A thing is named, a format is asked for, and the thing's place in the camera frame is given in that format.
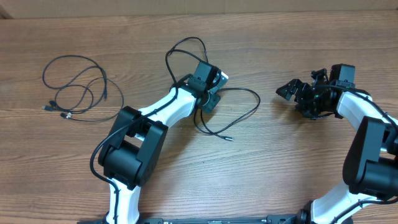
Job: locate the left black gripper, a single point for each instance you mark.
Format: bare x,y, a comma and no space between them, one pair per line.
214,100

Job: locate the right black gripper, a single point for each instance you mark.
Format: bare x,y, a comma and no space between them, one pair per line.
300,94

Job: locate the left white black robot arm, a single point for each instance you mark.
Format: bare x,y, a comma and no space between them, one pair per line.
130,152

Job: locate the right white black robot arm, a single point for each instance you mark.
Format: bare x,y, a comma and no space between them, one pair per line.
368,178

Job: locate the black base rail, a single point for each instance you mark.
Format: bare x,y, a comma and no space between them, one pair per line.
214,220

